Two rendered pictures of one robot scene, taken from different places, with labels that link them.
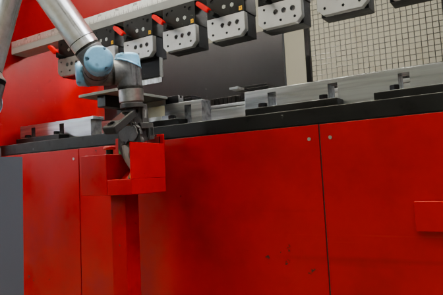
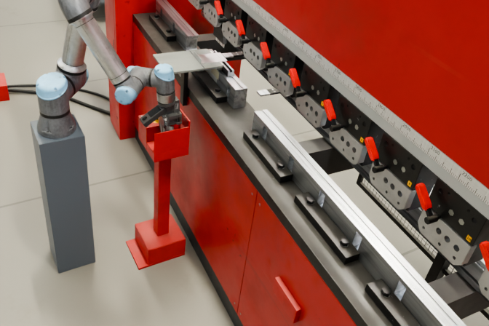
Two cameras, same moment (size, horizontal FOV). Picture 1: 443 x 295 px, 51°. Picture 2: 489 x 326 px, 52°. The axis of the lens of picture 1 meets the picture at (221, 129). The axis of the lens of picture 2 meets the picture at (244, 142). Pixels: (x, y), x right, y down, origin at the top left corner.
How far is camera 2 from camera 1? 1.55 m
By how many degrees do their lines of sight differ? 47
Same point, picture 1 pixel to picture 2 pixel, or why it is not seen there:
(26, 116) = not seen: outside the picture
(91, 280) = not seen: hidden behind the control
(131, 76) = (162, 88)
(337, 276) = (247, 268)
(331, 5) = (303, 108)
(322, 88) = (287, 155)
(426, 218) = (276, 290)
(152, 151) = (176, 134)
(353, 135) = (268, 215)
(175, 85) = not seen: outside the picture
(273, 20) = (273, 80)
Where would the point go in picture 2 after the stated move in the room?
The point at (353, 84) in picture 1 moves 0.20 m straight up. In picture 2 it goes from (300, 170) to (311, 123)
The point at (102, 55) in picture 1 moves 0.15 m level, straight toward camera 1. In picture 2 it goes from (124, 96) to (104, 116)
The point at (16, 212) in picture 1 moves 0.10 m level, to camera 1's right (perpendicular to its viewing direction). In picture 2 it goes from (81, 163) to (100, 172)
